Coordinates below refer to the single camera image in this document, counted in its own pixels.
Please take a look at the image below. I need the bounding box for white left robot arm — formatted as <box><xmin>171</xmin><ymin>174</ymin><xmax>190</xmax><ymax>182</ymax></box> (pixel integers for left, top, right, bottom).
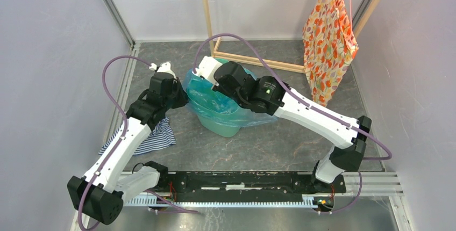
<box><xmin>67</xmin><ymin>72</ymin><xmax>189</xmax><ymax>225</ymax></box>

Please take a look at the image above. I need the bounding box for green plastic trash bin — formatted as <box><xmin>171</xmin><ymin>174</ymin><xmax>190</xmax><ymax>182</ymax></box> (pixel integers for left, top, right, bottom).
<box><xmin>186</xmin><ymin>70</ymin><xmax>249</xmax><ymax>138</ymax></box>

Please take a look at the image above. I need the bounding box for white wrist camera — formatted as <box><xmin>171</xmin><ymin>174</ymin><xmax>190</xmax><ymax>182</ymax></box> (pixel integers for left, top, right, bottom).
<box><xmin>149</xmin><ymin>62</ymin><xmax>177</xmax><ymax>81</ymax></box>
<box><xmin>194</xmin><ymin>56</ymin><xmax>223</xmax><ymax>86</ymax></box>

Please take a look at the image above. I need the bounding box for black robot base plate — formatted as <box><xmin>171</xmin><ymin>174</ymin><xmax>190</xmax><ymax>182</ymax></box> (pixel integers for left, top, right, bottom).
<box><xmin>145</xmin><ymin>161</ymin><xmax>347</xmax><ymax>203</ymax></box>

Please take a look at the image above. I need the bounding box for blue striped cloth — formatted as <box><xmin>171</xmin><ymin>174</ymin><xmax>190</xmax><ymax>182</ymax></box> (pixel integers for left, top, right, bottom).
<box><xmin>98</xmin><ymin>115</ymin><xmax>177</xmax><ymax>157</ymax></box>

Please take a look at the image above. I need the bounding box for floral orange cloth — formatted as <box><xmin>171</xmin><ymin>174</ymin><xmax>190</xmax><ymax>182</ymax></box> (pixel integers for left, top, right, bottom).
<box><xmin>303</xmin><ymin>0</ymin><xmax>359</xmax><ymax>106</ymax></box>

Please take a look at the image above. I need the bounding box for white slotted cable duct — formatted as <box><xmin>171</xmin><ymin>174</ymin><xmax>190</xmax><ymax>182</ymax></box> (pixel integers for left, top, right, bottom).
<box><xmin>125</xmin><ymin>194</ymin><xmax>317</xmax><ymax>209</ymax></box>

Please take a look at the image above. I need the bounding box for blue plastic trash bag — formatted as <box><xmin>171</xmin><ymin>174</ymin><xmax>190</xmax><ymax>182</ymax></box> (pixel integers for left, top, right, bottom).
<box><xmin>182</xmin><ymin>69</ymin><xmax>277</xmax><ymax>128</ymax></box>

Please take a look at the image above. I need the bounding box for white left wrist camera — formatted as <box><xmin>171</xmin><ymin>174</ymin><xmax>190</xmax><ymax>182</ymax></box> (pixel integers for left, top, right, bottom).
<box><xmin>149</xmin><ymin>62</ymin><xmax>177</xmax><ymax>81</ymax></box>

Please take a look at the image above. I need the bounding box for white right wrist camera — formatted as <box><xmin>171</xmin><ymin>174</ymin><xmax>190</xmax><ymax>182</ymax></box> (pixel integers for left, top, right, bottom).
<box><xmin>194</xmin><ymin>56</ymin><xmax>223</xmax><ymax>86</ymax></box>

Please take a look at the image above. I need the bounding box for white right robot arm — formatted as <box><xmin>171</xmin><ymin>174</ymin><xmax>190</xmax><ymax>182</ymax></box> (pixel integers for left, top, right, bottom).
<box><xmin>198</xmin><ymin>61</ymin><xmax>371</xmax><ymax>192</ymax></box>

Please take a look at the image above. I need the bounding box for wooden clothes rack frame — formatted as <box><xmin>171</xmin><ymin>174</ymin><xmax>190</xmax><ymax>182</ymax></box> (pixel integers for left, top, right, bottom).
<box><xmin>203</xmin><ymin>0</ymin><xmax>305</xmax><ymax>73</ymax></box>

